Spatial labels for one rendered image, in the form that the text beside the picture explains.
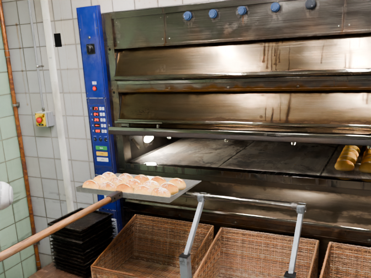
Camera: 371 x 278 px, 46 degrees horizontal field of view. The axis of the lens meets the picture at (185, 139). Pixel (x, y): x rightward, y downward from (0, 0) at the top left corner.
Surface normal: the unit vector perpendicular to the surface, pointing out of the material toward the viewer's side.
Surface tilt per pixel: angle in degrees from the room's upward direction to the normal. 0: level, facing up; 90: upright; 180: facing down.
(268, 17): 90
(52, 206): 90
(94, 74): 90
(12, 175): 90
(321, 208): 70
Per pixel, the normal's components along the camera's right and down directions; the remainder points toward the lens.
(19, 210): 0.89, 0.04
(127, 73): -0.44, -0.13
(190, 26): -0.44, 0.22
